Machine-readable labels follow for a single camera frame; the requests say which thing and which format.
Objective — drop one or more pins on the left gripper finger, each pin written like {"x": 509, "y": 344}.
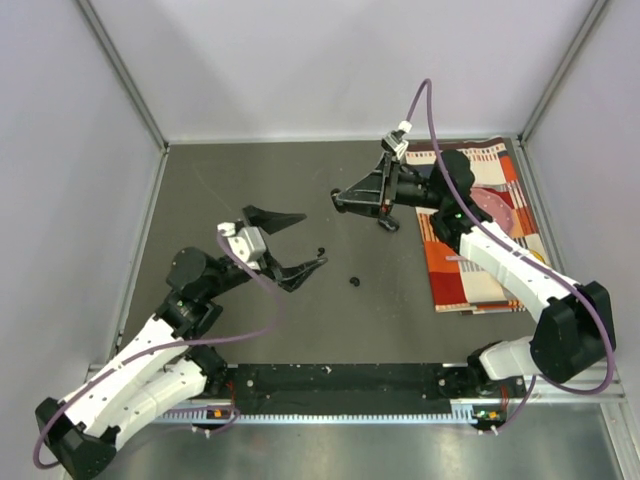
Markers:
{"x": 291, "y": 278}
{"x": 270, "y": 222}

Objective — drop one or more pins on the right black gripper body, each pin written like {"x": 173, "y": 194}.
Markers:
{"x": 412, "y": 191}

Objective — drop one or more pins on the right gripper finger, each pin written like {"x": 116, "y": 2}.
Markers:
{"x": 379, "y": 213}
{"x": 368, "y": 190}

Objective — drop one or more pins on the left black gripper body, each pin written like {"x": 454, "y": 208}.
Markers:
{"x": 227, "y": 274}

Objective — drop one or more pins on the glossy black charging case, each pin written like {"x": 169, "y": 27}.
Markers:
{"x": 334, "y": 195}

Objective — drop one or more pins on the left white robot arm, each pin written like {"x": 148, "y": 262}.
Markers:
{"x": 169, "y": 360}

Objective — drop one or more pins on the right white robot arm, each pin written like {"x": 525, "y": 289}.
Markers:
{"x": 574, "y": 323}

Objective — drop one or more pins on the pink dotted plate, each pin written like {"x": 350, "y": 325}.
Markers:
{"x": 495, "y": 206}

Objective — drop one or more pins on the orange patterned cloth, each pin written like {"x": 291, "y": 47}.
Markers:
{"x": 460, "y": 285}

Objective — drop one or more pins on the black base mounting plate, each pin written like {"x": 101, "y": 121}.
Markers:
{"x": 383, "y": 389}

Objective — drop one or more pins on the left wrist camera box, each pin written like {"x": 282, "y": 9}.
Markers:
{"x": 244, "y": 244}

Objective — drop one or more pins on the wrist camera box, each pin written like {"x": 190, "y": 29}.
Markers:
{"x": 244, "y": 244}
{"x": 395, "y": 142}

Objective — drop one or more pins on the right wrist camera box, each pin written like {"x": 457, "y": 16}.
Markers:
{"x": 395, "y": 142}

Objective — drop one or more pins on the aluminium frame rail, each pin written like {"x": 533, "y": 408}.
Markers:
{"x": 212, "y": 411}

